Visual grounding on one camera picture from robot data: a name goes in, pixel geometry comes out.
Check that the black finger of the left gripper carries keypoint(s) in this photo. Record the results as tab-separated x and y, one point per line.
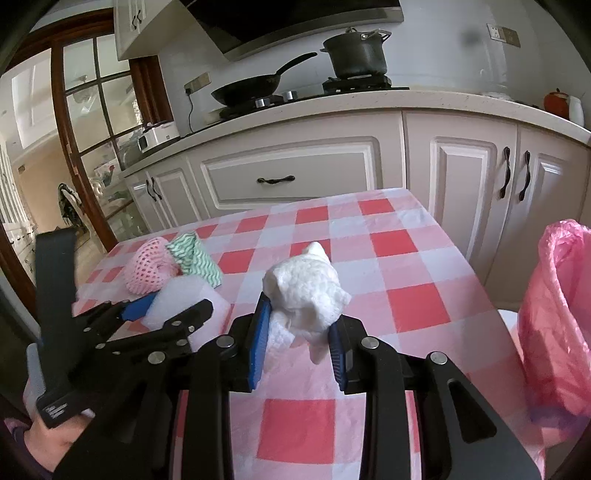
170	341

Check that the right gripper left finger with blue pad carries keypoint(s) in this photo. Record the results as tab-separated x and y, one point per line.
251	333

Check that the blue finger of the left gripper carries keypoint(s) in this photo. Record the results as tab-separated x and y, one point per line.
137	309

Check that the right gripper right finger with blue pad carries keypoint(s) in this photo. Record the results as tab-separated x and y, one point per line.
349	344

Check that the white paper towel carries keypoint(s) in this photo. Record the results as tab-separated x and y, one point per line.
306	298

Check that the pink bag trash bin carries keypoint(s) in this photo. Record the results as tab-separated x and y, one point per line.
553	335

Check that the person left hand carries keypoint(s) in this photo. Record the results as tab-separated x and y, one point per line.
48	446

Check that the green white striped cloth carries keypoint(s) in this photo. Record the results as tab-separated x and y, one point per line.
189	254

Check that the red white checkered tablecloth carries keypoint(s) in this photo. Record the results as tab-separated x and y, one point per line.
410	286

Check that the white small appliance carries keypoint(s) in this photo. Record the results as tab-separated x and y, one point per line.
157	135

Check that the wooden glass door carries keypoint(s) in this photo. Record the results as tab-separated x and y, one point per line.
71	116

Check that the white lower cabinets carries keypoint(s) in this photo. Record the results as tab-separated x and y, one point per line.
493	173

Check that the black frying pan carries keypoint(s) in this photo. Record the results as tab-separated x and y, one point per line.
242	92

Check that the gas stove top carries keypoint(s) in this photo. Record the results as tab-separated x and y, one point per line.
332	86

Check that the black stock pot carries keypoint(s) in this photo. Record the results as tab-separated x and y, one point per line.
357	53

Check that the white upper cabinet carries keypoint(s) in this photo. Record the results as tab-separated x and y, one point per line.
143	27

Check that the black range hood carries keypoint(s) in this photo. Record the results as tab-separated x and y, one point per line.
242	28

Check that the red teapot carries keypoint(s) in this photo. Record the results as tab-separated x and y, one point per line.
556	103

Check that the white small jar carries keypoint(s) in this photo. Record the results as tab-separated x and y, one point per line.
576	112

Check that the wall power outlet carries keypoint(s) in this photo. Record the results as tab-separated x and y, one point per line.
504	35

